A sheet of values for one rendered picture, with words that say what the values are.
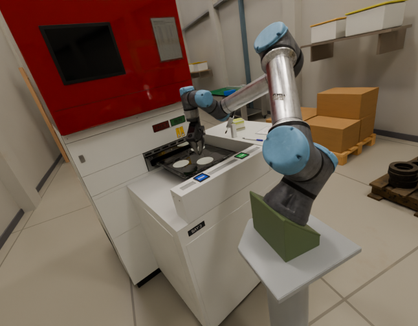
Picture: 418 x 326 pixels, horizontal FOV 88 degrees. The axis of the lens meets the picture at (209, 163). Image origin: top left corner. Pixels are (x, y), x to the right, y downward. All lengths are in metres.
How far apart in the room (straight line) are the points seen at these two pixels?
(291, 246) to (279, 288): 0.12
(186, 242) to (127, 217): 0.64
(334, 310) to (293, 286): 0.97
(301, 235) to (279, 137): 0.31
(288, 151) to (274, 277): 0.37
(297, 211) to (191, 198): 0.42
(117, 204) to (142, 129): 0.49
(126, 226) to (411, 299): 1.74
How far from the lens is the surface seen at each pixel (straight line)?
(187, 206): 0.90
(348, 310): 1.70
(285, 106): 0.67
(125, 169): 1.42
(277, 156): 0.58
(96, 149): 1.35
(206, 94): 1.01
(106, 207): 1.47
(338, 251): 0.82
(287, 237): 0.70
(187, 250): 1.01
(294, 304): 0.98
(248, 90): 1.01
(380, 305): 1.77
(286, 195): 0.70
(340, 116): 3.38
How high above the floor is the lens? 1.41
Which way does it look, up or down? 24 degrees down
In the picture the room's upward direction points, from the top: 11 degrees counter-clockwise
